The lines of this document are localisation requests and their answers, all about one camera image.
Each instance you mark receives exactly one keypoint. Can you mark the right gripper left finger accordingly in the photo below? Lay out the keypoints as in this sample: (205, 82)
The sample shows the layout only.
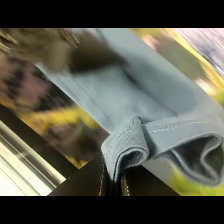
(88, 181)

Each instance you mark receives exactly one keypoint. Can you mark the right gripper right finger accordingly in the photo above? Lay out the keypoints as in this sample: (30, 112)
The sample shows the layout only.
(145, 183)

